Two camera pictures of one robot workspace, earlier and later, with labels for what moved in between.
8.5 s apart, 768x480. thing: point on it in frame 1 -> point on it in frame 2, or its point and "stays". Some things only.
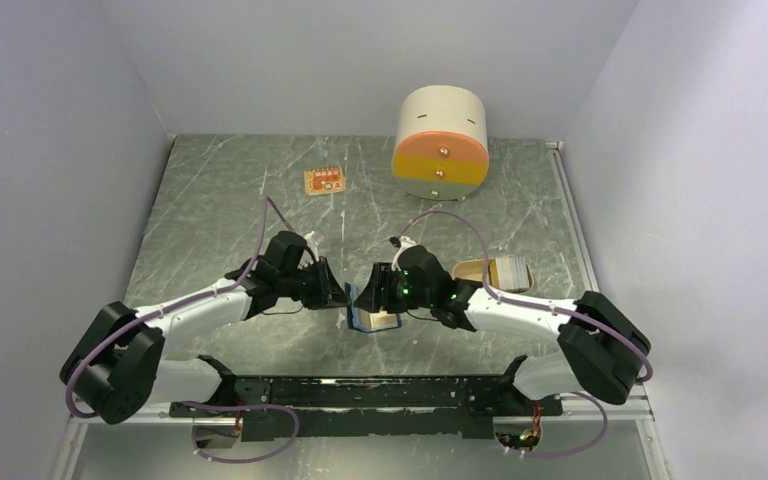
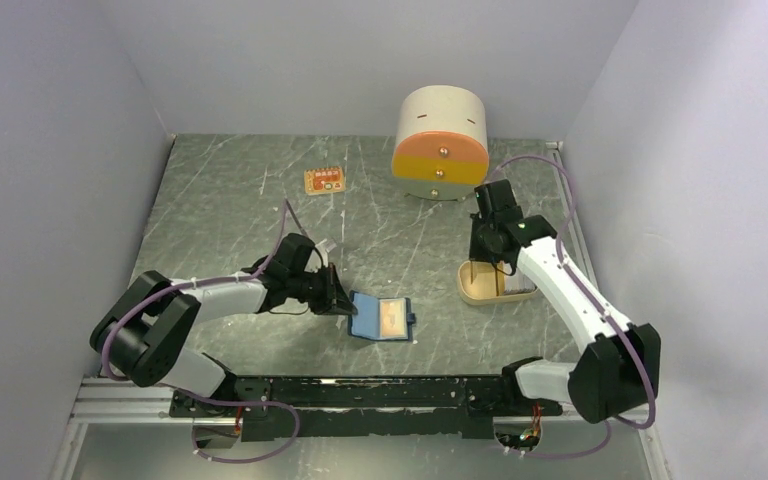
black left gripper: [329, 292] stays
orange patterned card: [325, 180] stays
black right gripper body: [403, 295] -> [479, 241]
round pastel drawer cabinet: [441, 149] stays
